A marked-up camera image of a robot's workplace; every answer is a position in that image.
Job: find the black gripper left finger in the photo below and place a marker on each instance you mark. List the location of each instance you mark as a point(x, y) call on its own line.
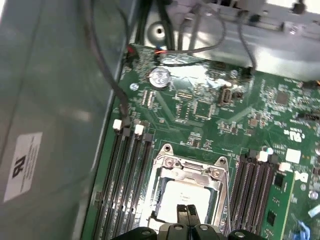
point(182, 215)

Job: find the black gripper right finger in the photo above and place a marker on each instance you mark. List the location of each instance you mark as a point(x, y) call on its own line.
point(193, 215)

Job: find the silver topped CPU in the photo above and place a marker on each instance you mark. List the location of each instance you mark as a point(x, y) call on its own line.
point(190, 192)

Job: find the metal socket cover frame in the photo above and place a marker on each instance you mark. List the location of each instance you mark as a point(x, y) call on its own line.
point(205, 178)

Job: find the black RAM slot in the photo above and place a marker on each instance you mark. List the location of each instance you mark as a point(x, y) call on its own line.
point(109, 175)
point(131, 175)
point(238, 190)
point(249, 190)
point(260, 190)
point(120, 175)
point(142, 175)

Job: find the CPU socket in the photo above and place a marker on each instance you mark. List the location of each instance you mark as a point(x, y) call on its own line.
point(170, 163)

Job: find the green RAM stick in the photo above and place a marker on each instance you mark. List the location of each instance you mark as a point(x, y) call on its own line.
point(278, 200)

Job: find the green motherboard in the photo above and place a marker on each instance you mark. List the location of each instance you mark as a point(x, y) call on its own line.
point(225, 130)

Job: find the blue plastic latch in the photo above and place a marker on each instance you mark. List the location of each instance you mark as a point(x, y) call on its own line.
point(303, 231)

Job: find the white square board sticker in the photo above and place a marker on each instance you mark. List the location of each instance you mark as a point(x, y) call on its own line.
point(293, 155)

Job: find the black internal USB port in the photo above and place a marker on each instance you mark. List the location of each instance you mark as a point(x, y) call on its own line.
point(225, 96)

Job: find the silver coin cell battery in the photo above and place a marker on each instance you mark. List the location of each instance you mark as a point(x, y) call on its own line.
point(160, 78)

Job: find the white certification label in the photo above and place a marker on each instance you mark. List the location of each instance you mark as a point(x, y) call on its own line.
point(23, 170)

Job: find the black and grey PC case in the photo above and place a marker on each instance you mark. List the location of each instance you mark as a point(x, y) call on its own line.
point(50, 75)

